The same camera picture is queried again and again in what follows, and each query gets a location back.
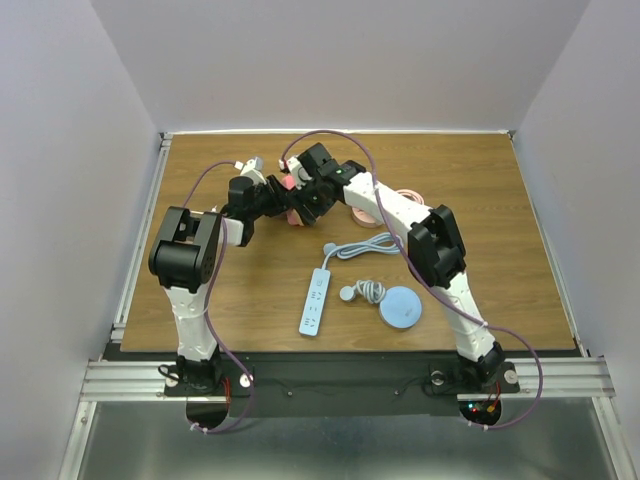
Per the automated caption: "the pink triangular socket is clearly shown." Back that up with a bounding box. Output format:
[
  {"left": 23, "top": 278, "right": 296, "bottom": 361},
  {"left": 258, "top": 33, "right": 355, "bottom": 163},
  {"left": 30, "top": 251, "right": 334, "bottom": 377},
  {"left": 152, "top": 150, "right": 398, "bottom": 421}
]
[{"left": 280, "top": 174, "right": 304, "bottom": 227}]

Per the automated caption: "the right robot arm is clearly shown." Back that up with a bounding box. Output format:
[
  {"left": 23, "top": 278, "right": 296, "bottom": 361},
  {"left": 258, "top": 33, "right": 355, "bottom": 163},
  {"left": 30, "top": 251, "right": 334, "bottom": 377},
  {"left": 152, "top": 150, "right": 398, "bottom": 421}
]
[{"left": 280, "top": 143, "right": 505, "bottom": 390}]

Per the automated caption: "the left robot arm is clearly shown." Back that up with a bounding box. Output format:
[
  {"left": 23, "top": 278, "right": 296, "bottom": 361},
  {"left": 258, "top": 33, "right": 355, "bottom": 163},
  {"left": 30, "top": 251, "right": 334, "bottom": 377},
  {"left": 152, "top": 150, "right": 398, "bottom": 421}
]
[{"left": 148, "top": 175, "right": 293, "bottom": 395}]

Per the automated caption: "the blue power strip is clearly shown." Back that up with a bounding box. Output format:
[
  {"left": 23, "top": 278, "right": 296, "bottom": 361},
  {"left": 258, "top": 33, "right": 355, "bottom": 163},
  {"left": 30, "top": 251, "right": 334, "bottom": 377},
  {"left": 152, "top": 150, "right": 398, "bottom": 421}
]
[{"left": 299, "top": 232, "right": 403, "bottom": 337}]

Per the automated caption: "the blue round socket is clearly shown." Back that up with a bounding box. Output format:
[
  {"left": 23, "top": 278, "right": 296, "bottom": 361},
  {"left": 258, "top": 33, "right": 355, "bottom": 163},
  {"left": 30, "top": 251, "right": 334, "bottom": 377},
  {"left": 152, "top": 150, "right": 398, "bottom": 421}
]
[{"left": 339, "top": 280, "right": 422, "bottom": 330}]

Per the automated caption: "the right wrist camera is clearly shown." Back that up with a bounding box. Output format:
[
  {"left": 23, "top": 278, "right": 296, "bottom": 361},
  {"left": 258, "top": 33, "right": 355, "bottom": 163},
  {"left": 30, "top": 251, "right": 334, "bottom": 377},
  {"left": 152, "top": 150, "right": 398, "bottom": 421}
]
[{"left": 278, "top": 156, "right": 311, "bottom": 190}]

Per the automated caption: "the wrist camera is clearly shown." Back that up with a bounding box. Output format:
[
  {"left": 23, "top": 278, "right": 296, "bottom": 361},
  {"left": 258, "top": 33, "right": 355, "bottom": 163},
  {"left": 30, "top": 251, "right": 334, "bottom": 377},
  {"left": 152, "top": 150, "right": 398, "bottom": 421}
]
[
  {"left": 234, "top": 157, "right": 266, "bottom": 185},
  {"left": 278, "top": 156, "right": 311, "bottom": 190}
]

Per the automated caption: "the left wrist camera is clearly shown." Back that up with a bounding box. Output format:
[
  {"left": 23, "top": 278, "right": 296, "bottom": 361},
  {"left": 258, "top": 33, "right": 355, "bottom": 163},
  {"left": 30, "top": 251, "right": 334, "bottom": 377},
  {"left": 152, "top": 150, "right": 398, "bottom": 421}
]
[{"left": 234, "top": 157, "right": 266, "bottom": 185}]

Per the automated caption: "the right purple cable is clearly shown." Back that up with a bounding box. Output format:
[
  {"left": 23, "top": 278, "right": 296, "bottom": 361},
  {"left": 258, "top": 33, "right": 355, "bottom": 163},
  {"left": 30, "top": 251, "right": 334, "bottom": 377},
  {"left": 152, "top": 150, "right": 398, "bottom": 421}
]
[{"left": 282, "top": 130, "right": 545, "bottom": 432}]

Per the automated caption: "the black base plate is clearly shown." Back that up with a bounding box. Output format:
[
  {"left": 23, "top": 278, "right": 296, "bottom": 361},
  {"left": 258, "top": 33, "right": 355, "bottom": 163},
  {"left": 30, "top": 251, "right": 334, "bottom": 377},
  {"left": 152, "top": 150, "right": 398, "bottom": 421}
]
[{"left": 158, "top": 351, "right": 520, "bottom": 418}]

